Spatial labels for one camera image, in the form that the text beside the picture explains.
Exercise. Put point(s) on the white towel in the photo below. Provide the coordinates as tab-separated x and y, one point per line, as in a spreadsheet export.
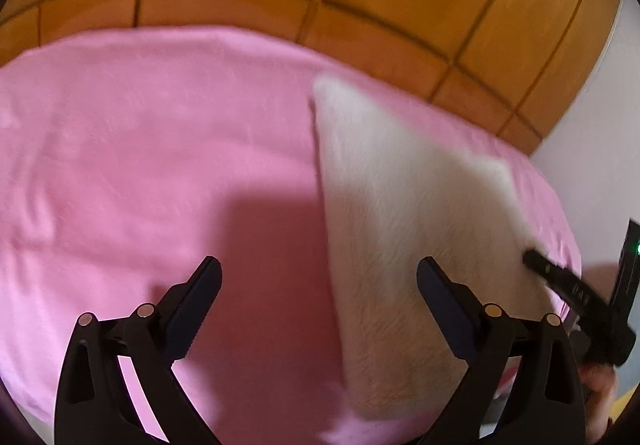
400	235

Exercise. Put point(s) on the pink bed sheet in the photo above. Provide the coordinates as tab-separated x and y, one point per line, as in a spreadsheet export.
150	165

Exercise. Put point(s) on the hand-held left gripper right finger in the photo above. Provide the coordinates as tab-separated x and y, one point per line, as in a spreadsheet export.
445	297

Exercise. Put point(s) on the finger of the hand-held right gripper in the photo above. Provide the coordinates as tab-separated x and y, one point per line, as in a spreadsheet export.
562	277

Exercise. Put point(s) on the person's right hand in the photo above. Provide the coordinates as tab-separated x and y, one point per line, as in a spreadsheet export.
600	400

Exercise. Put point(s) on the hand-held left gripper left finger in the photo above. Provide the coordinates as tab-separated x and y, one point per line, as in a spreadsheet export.
197	297

